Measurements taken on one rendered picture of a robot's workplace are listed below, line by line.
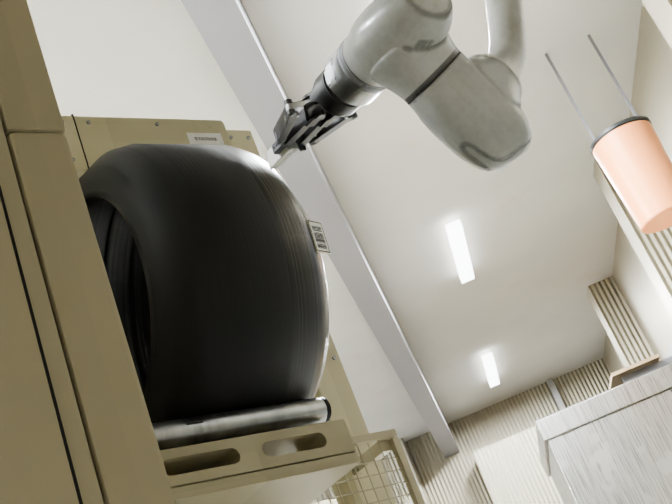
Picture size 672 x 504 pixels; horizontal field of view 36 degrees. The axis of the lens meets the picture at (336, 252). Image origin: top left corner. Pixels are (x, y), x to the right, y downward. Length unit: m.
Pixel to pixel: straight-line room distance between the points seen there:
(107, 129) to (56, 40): 2.71
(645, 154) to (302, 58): 2.01
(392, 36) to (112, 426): 0.79
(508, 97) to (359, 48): 0.21
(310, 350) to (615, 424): 6.31
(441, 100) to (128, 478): 0.81
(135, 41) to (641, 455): 4.70
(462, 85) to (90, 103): 4.19
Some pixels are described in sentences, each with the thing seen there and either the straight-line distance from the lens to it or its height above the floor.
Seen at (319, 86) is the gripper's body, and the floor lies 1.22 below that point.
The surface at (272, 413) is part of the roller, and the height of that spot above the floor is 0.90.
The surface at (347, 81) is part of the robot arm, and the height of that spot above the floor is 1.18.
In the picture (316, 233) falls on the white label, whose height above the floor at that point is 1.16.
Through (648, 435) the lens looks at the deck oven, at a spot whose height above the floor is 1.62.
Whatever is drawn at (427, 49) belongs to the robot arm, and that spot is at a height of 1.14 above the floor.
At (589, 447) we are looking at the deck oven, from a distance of 7.91.
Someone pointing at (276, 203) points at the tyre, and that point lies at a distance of 1.75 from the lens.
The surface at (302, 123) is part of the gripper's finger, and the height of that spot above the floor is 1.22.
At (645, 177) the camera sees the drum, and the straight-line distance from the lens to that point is 6.11.
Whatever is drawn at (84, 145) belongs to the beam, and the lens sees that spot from 2.32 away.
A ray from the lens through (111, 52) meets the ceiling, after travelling 5.21.
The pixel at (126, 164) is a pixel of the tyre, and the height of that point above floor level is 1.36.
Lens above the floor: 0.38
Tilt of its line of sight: 25 degrees up
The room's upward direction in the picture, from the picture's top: 22 degrees counter-clockwise
